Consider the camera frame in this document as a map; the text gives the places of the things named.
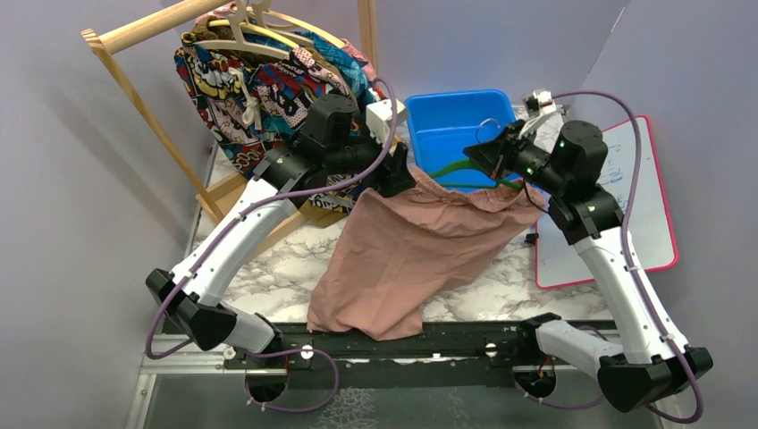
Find wooden clothes rack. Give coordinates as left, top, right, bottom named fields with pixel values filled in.
left=81, top=0, right=377, bottom=257

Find teal patterned shorts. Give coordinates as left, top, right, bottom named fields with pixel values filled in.
left=294, top=30, right=376, bottom=114

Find yellow hanger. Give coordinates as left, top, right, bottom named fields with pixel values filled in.
left=207, top=19, right=315, bottom=48

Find beige wooden hanger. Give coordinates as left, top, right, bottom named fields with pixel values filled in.
left=195, top=1, right=299, bottom=59

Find blue plastic bin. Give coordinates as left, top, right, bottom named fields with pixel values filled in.
left=405, top=89, right=516, bottom=174

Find green hanger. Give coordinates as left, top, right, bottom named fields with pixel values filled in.
left=428, top=159, right=523, bottom=191

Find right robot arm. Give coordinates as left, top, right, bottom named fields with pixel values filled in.
left=464, top=120, right=713, bottom=412

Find mustard brown shorts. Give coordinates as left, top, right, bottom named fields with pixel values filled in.
left=181, top=16, right=287, bottom=67

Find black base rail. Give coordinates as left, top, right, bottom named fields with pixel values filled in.
left=223, top=322, right=569, bottom=396

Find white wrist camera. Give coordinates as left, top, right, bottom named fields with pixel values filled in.
left=518, top=88, right=560, bottom=138
left=365, top=99, right=395, bottom=146

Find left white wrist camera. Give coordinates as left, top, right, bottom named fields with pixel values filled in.
left=365, top=99, right=395, bottom=146

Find pink floral shorts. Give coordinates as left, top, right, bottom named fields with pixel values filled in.
left=341, top=38, right=377, bottom=84

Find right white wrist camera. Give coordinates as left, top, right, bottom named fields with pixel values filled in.
left=518, top=88, right=560, bottom=138

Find comic print shorts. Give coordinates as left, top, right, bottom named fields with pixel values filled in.
left=173, top=46, right=357, bottom=179

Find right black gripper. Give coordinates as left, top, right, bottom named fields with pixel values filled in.
left=465, top=119, right=569, bottom=196

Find pink framed whiteboard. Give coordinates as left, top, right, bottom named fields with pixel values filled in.
left=535, top=114, right=679, bottom=290

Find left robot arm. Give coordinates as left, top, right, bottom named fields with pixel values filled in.
left=145, top=93, right=416, bottom=367

